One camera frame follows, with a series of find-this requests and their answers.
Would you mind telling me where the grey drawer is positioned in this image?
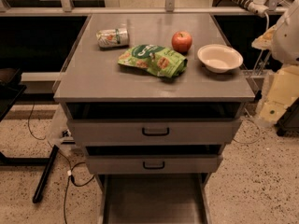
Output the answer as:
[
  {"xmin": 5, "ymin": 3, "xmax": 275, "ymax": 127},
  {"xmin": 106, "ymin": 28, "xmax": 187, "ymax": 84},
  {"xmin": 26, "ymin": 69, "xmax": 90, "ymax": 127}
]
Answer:
[
  {"xmin": 86, "ymin": 145, "xmax": 222, "ymax": 175},
  {"xmin": 64, "ymin": 102, "xmax": 243, "ymax": 146},
  {"xmin": 98, "ymin": 174, "xmax": 212, "ymax": 224}
]

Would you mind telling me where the red apple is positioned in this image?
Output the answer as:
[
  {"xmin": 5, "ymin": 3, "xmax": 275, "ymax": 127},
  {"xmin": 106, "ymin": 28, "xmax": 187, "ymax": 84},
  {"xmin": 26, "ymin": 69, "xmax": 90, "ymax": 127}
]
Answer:
[{"xmin": 171, "ymin": 31, "xmax": 192, "ymax": 53}]

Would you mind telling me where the white spiral hose fixture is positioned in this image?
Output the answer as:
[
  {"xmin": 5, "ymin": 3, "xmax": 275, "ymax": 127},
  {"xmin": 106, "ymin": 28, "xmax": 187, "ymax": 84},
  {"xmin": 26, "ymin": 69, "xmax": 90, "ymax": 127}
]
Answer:
[{"xmin": 231, "ymin": 0, "xmax": 269, "ymax": 18}]

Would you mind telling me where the crushed soda can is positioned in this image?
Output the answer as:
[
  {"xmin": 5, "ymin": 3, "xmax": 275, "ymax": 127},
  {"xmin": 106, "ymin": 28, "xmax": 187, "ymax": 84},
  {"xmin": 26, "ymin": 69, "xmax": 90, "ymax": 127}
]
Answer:
[{"xmin": 96, "ymin": 28, "xmax": 129, "ymax": 49}]

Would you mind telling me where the black floor cable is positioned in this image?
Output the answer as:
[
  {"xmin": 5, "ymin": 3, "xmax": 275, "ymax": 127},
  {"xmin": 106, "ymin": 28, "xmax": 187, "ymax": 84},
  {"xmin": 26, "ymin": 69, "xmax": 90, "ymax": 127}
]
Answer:
[{"xmin": 27, "ymin": 103, "xmax": 95, "ymax": 224}]

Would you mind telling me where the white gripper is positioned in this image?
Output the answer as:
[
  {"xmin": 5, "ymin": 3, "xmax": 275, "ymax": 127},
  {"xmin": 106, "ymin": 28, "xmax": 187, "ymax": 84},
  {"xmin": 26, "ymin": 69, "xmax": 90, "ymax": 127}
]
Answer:
[{"xmin": 251, "ymin": 25, "xmax": 299, "ymax": 124}]

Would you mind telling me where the top grey drawer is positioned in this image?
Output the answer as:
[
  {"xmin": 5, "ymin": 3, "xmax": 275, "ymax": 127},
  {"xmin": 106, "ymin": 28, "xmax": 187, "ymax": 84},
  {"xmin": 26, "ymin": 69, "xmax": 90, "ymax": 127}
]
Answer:
[{"xmin": 64, "ymin": 102, "xmax": 243, "ymax": 146}]

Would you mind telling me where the white bowl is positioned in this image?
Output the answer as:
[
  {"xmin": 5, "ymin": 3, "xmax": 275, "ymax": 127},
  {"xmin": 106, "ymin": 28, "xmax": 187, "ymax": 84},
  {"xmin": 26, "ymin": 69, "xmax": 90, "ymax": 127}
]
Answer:
[{"xmin": 197, "ymin": 44, "xmax": 243, "ymax": 74}]

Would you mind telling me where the bottom grey drawer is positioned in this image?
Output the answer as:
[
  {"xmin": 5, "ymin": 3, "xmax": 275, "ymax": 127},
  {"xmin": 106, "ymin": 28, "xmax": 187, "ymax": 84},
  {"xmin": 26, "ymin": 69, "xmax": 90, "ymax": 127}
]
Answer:
[{"xmin": 98, "ymin": 174, "xmax": 212, "ymax": 224}]

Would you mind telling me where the green rice chip bag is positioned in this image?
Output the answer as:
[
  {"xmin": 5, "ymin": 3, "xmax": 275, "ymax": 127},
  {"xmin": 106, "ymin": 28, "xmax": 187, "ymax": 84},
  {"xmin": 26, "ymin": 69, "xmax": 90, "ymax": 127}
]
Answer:
[{"xmin": 118, "ymin": 45, "xmax": 188, "ymax": 78}]

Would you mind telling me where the black table leg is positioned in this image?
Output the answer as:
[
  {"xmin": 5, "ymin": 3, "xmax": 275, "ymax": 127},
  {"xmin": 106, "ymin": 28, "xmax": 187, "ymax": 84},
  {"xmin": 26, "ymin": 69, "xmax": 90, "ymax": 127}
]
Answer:
[{"xmin": 32, "ymin": 145, "xmax": 59, "ymax": 203}]

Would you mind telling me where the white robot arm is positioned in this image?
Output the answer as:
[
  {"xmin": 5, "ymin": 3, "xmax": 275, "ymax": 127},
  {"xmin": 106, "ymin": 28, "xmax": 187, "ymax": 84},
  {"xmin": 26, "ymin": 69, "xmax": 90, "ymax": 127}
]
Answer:
[{"xmin": 251, "ymin": 0, "xmax": 299, "ymax": 126}]

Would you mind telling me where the grey drawer cabinet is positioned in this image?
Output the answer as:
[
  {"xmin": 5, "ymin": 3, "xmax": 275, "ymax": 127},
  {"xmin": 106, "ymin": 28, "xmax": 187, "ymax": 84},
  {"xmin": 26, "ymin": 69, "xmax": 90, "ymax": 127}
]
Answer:
[{"xmin": 55, "ymin": 14, "xmax": 254, "ymax": 224}]

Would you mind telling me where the middle grey drawer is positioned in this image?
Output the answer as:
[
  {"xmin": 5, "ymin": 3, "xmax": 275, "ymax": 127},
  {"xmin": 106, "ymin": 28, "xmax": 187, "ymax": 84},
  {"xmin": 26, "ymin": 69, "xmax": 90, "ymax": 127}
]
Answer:
[{"xmin": 86, "ymin": 145, "xmax": 222, "ymax": 175}]

